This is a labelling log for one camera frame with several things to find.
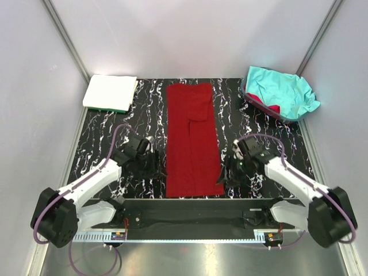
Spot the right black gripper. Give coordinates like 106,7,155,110
216,154,252,189

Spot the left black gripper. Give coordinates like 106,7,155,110
135,149,167,179

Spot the red t shirt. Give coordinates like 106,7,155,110
166,83,224,198

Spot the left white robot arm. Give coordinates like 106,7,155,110
30,136,166,248

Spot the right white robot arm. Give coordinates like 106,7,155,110
217,133,358,248

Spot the crimson t shirt in basket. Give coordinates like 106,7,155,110
246,93,281,114

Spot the folded white t shirt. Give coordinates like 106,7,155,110
82,75,138,110

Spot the teal t shirt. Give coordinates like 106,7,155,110
245,66,320,119

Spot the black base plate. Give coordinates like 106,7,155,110
95,198,299,243

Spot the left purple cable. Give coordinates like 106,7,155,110
32,124,144,275

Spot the left cable duct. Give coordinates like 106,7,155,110
73,231,126,243

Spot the left aluminium frame post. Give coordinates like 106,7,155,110
40,0,91,84

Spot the aluminium frame post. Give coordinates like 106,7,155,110
40,0,91,84
296,0,344,76

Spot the right aluminium frame post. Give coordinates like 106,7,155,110
296,0,344,76

